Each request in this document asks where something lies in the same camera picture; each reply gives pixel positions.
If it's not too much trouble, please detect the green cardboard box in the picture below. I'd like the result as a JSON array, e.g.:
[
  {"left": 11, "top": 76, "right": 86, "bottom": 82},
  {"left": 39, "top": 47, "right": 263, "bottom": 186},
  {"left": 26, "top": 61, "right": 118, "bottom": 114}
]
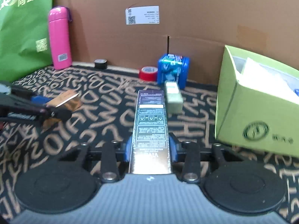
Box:
[{"left": 214, "top": 45, "right": 299, "bottom": 157}]

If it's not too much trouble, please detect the brown cardboard sheet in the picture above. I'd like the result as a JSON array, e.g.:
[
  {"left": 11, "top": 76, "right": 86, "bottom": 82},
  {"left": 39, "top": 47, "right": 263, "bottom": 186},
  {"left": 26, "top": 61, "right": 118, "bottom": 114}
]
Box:
[{"left": 53, "top": 0, "right": 299, "bottom": 87}]

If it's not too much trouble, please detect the white shipping label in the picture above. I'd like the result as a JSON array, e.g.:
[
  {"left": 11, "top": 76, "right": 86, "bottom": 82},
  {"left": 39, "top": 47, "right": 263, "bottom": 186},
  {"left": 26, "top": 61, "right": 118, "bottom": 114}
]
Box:
[{"left": 126, "top": 5, "right": 160, "bottom": 25}]

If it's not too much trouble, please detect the shiny copper packet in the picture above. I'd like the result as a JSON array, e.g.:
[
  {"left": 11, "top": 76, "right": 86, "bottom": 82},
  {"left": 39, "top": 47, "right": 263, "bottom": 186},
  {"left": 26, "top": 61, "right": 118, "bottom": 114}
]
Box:
[{"left": 42, "top": 89, "right": 82, "bottom": 131}]

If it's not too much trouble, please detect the pale green small box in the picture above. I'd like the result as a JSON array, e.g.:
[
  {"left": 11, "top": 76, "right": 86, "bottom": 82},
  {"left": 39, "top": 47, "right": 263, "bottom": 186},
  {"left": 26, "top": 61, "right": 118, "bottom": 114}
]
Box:
[{"left": 164, "top": 81, "right": 183, "bottom": 114}]

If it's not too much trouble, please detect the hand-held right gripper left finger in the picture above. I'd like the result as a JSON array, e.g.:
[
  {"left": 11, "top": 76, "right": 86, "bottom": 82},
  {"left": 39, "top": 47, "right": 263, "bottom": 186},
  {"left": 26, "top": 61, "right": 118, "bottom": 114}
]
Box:
[{"left": 57, "top": 136, "right": 134, "bottom": 184}]

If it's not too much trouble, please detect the white plastic bag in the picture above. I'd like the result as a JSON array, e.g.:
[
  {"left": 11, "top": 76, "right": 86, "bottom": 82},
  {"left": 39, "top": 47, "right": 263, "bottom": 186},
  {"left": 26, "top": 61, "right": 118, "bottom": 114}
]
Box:
[{"left": 235, "top": 57, "right": 299, "bottom": 103}]

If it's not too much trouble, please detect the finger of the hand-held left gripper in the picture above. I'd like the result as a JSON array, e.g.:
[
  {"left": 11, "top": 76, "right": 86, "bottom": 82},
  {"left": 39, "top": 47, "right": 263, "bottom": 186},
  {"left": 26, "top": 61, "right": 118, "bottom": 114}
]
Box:
[
  {"left": 0, "top": 95, "right": 73, "bottom": 123},
  {"left": 0, "top": 81, "right": 51, "bottom": 105}
]

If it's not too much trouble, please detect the black tape roll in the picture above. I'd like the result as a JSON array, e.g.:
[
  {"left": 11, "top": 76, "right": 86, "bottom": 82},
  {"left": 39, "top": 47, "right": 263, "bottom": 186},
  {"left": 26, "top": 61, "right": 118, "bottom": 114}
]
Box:
[{"left": 94, "top": 59, "right": 108, "bottom": 69}]

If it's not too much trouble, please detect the blue tissue packet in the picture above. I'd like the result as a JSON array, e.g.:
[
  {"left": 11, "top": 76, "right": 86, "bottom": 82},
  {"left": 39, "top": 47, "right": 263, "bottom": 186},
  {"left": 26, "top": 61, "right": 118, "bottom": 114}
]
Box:
[{"left": 157, "top": 54, "right": 190, "bottom": 90}]

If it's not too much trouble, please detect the dark long carton box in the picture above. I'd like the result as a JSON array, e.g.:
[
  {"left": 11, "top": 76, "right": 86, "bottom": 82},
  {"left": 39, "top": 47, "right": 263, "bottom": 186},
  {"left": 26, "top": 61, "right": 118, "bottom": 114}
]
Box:
[{"left": 128, "top": 90, "right": 173, "bottom": 175}]

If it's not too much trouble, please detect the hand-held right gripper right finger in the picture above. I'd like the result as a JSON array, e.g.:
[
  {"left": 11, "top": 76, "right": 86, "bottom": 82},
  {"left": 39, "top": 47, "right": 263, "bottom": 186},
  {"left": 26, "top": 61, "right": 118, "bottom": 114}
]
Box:
[{"left": 169, "top": 133, "right": 237, "bottom": 184}]

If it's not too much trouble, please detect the red tape roll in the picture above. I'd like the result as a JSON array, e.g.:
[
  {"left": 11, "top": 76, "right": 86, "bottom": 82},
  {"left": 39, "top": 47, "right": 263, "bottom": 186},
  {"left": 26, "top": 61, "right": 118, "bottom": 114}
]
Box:
[{"left": 139, "top": 66, "right": 158, "bottom": 82}]

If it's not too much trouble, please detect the green tote bag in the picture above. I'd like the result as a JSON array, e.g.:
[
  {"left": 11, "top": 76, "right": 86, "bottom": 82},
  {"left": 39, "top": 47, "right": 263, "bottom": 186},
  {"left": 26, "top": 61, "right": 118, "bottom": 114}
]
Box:
[{"left": 0, "top": 0, "right": 55, "bottom": 83}]

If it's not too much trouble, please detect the pink water bottle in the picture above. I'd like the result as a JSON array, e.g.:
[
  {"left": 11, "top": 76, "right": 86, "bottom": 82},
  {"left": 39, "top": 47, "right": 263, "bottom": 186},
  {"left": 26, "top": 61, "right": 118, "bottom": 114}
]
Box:
[{"left": 48, "top": 6, "right": 73, "bottom": 70}]

